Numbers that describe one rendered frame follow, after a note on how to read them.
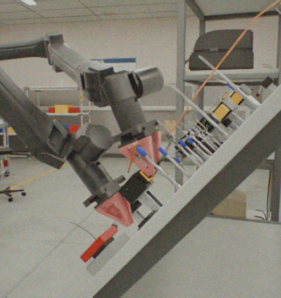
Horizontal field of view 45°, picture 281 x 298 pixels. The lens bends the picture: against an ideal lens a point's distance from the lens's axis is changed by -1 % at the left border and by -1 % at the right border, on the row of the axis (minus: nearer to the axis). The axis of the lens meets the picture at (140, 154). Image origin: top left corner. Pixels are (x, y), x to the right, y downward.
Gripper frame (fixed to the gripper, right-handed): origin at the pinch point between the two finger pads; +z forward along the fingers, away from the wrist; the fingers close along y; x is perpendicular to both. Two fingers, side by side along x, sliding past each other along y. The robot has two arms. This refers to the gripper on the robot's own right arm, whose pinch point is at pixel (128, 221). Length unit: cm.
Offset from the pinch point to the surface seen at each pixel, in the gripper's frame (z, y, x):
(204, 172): -1.0, -25.9, -30.6
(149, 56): -242, 712, 178
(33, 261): -11, 135, 199
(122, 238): 0.3, -20.9, -12.3
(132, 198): -3.5, -1.8, -5.6
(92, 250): -1.1, -24.7, -9.8
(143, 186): -4.0, -1.7, -9.4
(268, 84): -6, 72, -34
